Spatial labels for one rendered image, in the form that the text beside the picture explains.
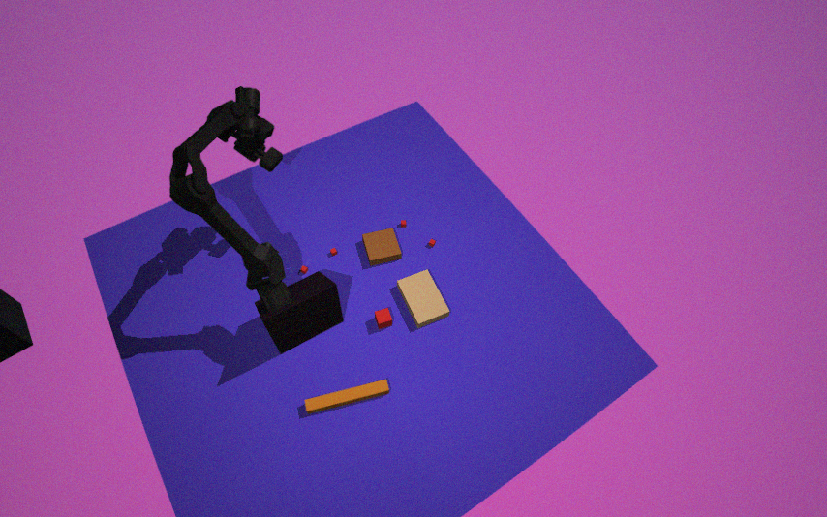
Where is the orange flat bar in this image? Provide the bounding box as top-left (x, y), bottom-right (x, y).
top-left (305, 379), bottom-right (389, 413)

